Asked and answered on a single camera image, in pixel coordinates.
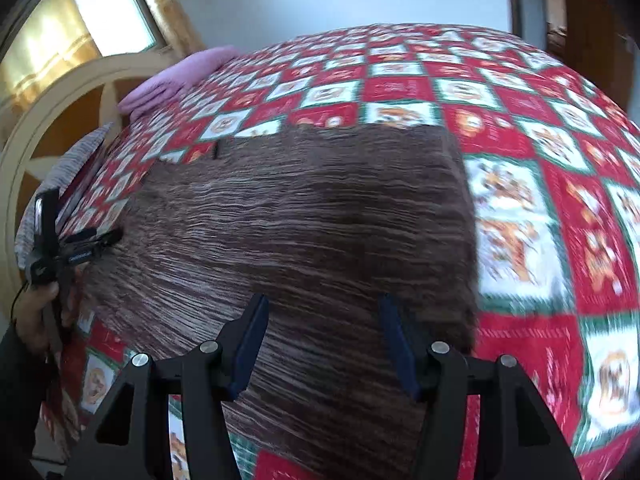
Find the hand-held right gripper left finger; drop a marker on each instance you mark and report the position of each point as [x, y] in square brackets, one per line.
[247, 346]

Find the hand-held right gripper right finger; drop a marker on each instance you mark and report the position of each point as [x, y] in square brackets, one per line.
[397, 346]

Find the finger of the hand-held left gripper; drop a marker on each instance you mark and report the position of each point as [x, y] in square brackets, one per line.
[107, 241]

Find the brown knitted sweater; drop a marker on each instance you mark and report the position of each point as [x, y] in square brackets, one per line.
[300, 235]

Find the person's left forearm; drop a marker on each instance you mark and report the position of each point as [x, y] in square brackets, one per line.
[20, 400]

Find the person's left hand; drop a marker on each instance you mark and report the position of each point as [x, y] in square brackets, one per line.
[40, 320]

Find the striped pillow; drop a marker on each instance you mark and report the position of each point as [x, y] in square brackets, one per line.
[75, 162]

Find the cream and brown headboard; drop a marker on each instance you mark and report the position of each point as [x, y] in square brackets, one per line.
[50, 110]

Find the pink folded blanket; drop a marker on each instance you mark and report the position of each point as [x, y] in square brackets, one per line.
[175, 82]

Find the yellow curtain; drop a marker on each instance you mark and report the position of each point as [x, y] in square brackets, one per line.
[45, 45]
[167, 5]

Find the window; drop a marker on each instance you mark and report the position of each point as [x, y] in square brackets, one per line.
[112, 5]

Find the red checked printed bedsheet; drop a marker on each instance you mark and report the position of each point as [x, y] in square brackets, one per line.
[525, 110]

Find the brown wooden door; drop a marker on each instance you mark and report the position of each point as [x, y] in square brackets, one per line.
[585, 25]

